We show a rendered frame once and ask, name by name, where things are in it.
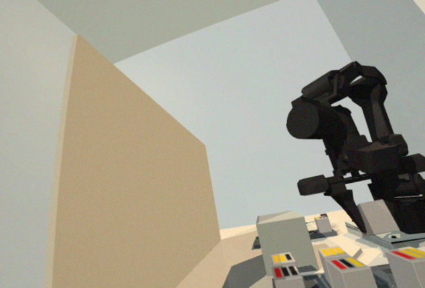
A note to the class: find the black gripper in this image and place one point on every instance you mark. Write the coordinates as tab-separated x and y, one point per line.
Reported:
383	184

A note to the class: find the beige flat wall panel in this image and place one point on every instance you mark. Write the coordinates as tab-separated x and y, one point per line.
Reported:
132	203

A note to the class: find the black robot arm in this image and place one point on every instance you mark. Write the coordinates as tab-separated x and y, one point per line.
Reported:
313	117

